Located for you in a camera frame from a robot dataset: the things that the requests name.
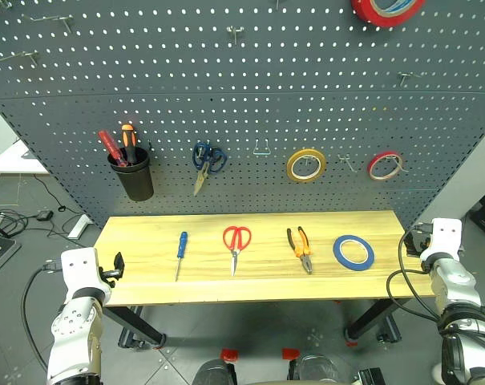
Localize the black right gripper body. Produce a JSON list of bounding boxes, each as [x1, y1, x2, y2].
[[404, 224, 433, 258]]

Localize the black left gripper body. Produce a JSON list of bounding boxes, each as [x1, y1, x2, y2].
[[97, 265, 119, 288]]

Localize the grey pegboard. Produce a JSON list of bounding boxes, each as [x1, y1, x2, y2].
[[0, 0, 485, 230]]

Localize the white power strip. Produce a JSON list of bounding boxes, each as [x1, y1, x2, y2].
[[67, 213, 92, 241]]

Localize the black workbench leg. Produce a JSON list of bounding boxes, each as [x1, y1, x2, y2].
[[103, 306, 168, 351], [343, 298, 413, 347]]

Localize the blue tape roll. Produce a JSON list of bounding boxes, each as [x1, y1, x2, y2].
[[332, 234, 376, 272]]

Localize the small red tape roll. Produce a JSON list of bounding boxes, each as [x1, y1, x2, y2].
[[366, 151, 404, 182]]

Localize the black cup holder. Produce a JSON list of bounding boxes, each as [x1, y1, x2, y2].
[[107, 147, 155, 202]]

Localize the wooden workbench top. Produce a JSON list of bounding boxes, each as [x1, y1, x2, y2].
[[94, 210, 437, 307]]

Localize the orange black pliers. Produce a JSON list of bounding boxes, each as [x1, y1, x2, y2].
[[286, 225, 313, 275]]

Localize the yellow tape roll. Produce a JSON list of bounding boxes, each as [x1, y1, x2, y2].
[[285, 148, 328, 184]]

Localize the white side table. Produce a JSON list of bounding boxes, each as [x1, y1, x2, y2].
[[0, 138, 50, 176]]

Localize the large red tape roll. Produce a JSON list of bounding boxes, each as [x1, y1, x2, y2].
[[350, 0, 426, 29]]

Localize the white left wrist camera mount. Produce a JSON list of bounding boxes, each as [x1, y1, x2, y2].
[[60, 247, 111, 298]]

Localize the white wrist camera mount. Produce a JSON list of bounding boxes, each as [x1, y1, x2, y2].
[[419, 217, 463, 262], [60, 247, 111, 298]]

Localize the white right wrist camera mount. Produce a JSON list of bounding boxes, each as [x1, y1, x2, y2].
[[419, 217, 463, 262]]

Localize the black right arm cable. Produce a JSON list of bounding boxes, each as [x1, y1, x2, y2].
[[386, 229, 443, 326]]

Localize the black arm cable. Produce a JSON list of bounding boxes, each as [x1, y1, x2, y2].
[[21, 259, 63, 372], [386, 229, 443, 326]]

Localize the blue handled screwdriver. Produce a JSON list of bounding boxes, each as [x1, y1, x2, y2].
[[174, 231, 188, 282]]

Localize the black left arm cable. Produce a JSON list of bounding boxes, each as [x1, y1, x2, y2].
[[21, 259, 63, 372]]

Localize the red handled screwdriver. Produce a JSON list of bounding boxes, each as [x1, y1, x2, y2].
[[97, 130, 128, 168]]

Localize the red handled scissors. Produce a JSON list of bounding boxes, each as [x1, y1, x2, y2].
[[222, 225, 253, 278]]

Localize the orange black handled screwdriver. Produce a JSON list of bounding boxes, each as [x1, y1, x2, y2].
[[120, 124, 138, 164]]

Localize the blue handled scissors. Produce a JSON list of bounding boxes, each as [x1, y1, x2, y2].
[[192, 140, 228, 197]]

